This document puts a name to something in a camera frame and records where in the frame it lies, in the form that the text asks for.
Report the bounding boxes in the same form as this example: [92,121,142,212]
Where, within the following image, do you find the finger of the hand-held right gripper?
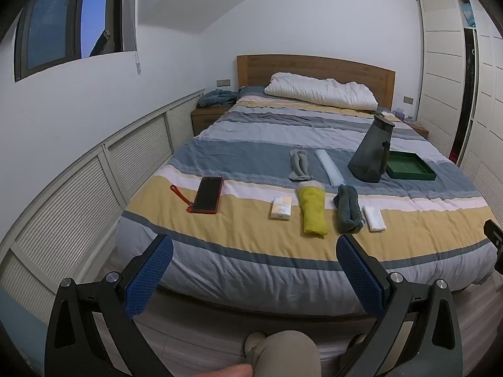
[483,219,503,276]

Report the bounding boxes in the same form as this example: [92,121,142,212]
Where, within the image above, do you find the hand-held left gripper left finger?
[45,234,174,377]

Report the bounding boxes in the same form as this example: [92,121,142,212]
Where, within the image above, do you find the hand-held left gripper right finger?
[336,234,463,377]

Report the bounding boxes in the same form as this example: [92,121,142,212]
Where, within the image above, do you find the small white tissue pack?
[362,205,387,232]

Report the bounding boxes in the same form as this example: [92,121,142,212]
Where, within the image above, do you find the dark green towel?
[333,184,364,234]

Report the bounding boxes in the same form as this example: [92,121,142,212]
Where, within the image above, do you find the yellow towel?
[296,181,329,237]

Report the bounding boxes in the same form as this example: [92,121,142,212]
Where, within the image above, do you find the beige white tissue pack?
[269,196,292,221]

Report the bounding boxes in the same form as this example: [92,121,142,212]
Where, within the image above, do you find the translucent plastic roll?
[315,149,345,186]

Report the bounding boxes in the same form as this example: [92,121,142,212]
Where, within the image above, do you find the green tray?
[385,151,437,182]

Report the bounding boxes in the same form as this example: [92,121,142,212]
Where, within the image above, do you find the grey socks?
[289,146,313,182]

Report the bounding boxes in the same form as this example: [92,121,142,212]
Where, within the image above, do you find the person's left hand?
[194,363,253,377]

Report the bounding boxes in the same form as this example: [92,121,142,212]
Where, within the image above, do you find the phone in red case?
[192,177,224,215]

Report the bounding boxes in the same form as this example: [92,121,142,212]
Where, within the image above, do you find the dark grey glass pitcher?
[348,114,395,183]

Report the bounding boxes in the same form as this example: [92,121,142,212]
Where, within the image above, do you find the wooden nightstand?
[406,120,430,139]
[191,105,232,136]

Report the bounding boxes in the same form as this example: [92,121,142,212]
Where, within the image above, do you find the striped duvet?
[116,95,500,317]

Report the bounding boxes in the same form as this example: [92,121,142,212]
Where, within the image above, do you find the white pillow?
[264,72,379,111]

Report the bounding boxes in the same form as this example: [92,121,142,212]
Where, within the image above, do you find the blue cloth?
[197,89,240,108]

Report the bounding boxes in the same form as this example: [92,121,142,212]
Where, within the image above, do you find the white wardrobe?
[416,0,503,221]

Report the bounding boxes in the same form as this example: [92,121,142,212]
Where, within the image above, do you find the wooden headboard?
[236,54,396,111]

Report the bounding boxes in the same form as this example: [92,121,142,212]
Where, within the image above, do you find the light blue bag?
[462,2,477,28]

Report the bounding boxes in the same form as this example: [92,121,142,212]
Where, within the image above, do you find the window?
[14,0,138,83]

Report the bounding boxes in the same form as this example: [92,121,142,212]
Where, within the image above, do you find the red phone strap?
[170,184,194,213]

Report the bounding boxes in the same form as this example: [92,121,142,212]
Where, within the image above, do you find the white louvered wall cabinet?
[0,88,206,323]

